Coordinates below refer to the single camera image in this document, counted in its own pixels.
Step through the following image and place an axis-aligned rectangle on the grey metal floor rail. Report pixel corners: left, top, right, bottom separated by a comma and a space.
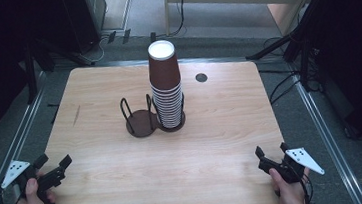
291, 68, 362, 204
0, 71, 60, 204

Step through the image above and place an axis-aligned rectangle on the black hanging cable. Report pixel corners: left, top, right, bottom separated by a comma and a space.
152, 0, 192, 40

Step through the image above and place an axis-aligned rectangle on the black floor cable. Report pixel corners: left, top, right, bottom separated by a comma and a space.
266, 69, 304, 106

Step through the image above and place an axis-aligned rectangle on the dark cabinet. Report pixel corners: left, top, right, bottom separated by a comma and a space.
58, 0, 112, 57

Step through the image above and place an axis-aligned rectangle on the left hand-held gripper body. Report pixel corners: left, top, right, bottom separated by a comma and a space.
0, 155, 69, 204

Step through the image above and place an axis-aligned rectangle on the person's right hand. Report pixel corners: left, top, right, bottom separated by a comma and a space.
269, 164, 313, 204

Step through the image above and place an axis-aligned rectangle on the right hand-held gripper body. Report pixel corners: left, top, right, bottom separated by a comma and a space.
256, 146, 326, 188

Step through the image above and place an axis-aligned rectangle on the black wire cup holder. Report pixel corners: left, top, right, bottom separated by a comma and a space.
118, 91, 189, 141

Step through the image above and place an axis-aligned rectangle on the white floor cable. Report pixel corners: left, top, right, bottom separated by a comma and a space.
77, 35, 113, 66

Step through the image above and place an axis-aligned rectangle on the black metal stand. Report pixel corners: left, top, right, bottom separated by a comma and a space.
20, 33, 100, 105
243, 28, 325, 98

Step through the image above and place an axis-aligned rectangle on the single brown paper cup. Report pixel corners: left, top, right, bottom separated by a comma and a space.
145, 38, 183, 93

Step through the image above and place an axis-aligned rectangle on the black round table grommet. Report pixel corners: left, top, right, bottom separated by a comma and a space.
194, 71, 209, 84

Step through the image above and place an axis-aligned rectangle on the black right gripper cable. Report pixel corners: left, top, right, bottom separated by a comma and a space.
298, 173, 315, 204

